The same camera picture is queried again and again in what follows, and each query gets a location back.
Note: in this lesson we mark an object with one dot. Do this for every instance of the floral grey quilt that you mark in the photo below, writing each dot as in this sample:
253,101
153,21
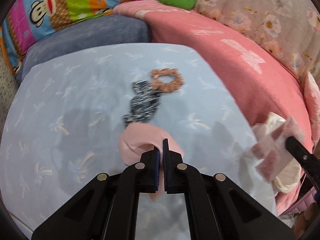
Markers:
287,29

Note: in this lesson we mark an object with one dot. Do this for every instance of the pink bed blanket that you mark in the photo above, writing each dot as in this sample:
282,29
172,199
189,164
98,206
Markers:
257,81

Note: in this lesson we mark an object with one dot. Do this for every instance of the pink paper scrap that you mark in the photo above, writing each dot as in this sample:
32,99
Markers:
133,142

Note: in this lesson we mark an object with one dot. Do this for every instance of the brown hair scrunchie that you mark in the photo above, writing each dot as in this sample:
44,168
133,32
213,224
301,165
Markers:
166,80

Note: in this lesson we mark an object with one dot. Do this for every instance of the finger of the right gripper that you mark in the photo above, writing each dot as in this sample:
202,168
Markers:
308,162

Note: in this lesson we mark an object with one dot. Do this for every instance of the black white hair scrunchie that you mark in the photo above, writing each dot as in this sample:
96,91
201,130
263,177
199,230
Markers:
144,105

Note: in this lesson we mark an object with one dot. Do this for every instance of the dark blue velvet cushion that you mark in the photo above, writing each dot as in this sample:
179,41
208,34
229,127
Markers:
95,32

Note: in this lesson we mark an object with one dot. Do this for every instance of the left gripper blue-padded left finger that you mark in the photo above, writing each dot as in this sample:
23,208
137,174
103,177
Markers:
143,176

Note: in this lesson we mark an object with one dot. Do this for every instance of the light blue patterned pillow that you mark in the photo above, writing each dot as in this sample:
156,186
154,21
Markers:
65,120

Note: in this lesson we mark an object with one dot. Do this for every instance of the pink floral pillow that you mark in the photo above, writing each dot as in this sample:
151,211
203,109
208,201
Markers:
311,96

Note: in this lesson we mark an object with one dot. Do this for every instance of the colourful monkey striped pillow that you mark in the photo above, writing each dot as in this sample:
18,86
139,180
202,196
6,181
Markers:
29,21

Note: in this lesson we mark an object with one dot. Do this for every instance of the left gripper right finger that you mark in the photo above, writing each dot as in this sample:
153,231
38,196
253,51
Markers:
179,177

